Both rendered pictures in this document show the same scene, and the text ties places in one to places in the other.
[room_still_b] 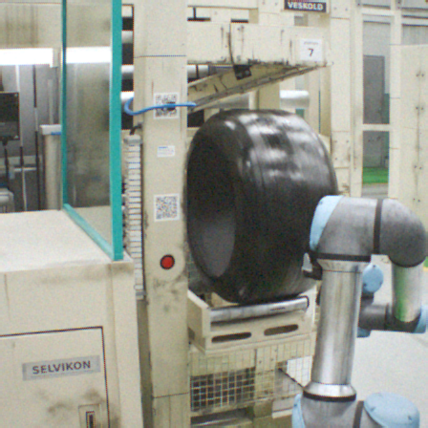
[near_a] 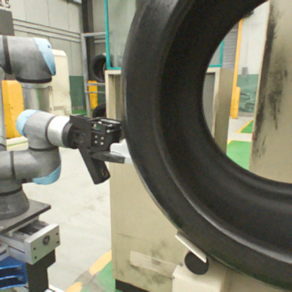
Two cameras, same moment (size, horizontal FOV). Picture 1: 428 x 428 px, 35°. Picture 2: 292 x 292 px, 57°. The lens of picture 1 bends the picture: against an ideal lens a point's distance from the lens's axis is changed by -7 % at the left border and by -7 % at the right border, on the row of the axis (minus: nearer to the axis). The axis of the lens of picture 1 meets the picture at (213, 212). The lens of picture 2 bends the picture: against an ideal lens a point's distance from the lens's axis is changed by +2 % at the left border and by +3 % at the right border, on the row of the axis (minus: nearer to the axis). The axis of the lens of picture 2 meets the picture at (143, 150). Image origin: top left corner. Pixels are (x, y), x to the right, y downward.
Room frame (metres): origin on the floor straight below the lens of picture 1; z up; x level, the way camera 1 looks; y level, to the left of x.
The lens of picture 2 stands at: (2.34, -0.64, 1.22)
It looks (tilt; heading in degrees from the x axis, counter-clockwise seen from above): 15 degrees down; 137
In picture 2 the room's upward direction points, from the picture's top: straight up
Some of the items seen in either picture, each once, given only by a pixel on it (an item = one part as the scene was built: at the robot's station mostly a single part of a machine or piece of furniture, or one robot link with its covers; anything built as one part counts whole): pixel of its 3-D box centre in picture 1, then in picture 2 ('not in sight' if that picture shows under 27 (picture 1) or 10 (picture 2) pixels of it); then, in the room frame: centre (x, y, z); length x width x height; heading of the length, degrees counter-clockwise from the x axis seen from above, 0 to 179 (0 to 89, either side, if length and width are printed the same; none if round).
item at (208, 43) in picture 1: (236, 45); not in sight; (2.49, -0.08, 1.71); 0.61 x 0.25 x 0.15; 112
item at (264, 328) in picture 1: (254, 329); (213, 243); (2.03, -0.13, 0.83); 0.36 x 0.09 x 0.06; 112
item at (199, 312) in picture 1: (183, 303); not in sight; (2.10, 0.09, 0.90); 0.40 x 0.03 x 0.10; 22
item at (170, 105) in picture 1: (159, 103); not in sight; (2.05, 0.16, 1.52); 0.19 x 0.19 x 0.06; 22
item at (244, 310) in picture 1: (256, 309); (214, 219); (2.04, -0.13, 0.90); 0.35 x 0.05 x 0.05; 112
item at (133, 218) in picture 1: (134, 217); not in sight; (1.99, 0.22, 1.19); 0.05 x 0.04 x 0.48; 22
